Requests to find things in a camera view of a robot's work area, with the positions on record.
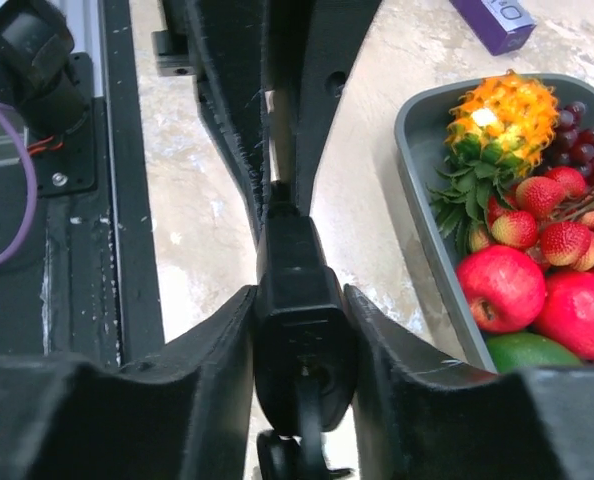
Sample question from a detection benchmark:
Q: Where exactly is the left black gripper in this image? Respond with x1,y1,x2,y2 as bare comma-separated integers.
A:
151,0,380,241

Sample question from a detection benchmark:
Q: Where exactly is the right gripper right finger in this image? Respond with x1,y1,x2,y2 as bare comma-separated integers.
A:
345,286,594,480

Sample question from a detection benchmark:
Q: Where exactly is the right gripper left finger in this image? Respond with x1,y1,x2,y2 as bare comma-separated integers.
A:
0,286,256,479

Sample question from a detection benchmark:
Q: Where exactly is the black-headed key bunch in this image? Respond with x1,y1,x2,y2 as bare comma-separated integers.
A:
256,369,354,480

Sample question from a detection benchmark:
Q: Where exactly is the black padlock with keys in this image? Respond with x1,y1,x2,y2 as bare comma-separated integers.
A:
253,181,358,436

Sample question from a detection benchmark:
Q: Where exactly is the green lime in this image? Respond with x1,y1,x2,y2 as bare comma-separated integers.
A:
485,331,583,374

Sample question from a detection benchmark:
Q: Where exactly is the red apple front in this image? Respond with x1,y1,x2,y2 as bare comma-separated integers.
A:
455,245,546,334

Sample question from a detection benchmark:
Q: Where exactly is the red apple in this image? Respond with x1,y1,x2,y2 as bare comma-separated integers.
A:
533,272,594,361
455,245,546,334

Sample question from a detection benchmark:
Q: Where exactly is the grey fruit tray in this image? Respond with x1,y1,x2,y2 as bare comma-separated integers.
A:
397,81,594,369

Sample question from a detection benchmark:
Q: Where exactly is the red apple back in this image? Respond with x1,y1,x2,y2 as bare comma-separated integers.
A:
533,272,594,361

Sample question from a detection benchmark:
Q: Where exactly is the purple silver toothpaste box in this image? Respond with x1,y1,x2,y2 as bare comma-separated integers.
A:
450,0,536,56

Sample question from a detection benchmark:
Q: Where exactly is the toy pineapple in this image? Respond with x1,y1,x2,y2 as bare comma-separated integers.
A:
428,70,559,256

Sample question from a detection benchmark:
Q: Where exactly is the aluminium frame rail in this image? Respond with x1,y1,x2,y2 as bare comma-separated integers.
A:
69,0,104,97

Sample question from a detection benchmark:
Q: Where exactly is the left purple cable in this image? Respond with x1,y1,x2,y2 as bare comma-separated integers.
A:
0,87,39,271

